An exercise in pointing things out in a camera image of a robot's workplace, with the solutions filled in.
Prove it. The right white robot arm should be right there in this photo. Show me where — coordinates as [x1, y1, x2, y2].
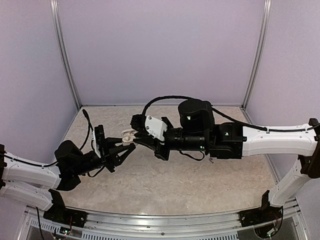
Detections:
[130, 96, 320, 222]

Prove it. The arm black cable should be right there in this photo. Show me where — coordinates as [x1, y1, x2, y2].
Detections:
[141, 94, 320, 133]
[78, 108, 95, 151]

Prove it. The aluminium frame post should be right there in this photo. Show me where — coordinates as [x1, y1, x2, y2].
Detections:
[49, 0, 82, 111]
[241, 0, 272, 111]

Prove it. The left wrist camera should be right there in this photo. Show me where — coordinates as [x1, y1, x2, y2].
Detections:
[91, 124, 105, 158]

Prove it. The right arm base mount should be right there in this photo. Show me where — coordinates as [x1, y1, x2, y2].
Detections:
[238, 190, 283, 227]

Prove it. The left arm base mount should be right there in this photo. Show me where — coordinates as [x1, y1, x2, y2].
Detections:
[43, 189, 88, 228]

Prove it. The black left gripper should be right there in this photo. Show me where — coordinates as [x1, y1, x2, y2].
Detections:
[73, 137, 135, 176]

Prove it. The right aluminium frame post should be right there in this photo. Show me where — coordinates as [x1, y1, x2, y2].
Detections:
[241, 0, 272, 111]

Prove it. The front aluminium rail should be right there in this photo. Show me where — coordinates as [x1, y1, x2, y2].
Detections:
[14, 198, 310, 240]

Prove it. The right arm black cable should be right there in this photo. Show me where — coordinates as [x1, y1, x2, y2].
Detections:
[141, 94, 320, 133]

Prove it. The left aluminium frame post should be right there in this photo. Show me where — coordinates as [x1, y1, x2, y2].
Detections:
[49, 0, 82, 111]

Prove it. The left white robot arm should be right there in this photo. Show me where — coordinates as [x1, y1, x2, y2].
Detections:
[0, 137, 136, 223]

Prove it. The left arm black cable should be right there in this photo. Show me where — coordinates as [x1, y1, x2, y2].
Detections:
[78, 108, 95, 151]

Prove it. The white earbud charging case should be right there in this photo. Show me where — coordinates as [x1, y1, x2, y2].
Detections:
[120, 129, 137, 146]

